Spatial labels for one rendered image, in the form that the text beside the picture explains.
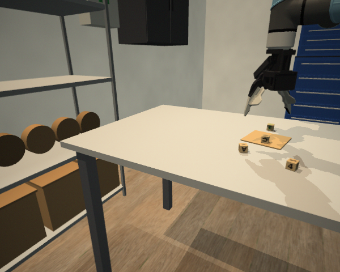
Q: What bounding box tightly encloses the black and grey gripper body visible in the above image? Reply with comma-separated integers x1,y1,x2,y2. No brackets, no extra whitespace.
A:
260,49,298,91

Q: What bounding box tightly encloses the tan wooden letter block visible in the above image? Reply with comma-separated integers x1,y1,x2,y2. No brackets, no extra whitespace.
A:
261,134,270,143
266,124,274,131
239,143,248,153
285,158,299,172

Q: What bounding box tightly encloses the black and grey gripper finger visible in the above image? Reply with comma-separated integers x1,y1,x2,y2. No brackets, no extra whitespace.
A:
244,75,265,116
278,91,296,114

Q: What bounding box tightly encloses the orange mat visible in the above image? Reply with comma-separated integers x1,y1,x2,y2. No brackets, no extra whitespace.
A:
240,130,291,150

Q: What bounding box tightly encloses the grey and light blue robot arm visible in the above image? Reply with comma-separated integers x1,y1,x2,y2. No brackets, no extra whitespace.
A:
253,0,340,79

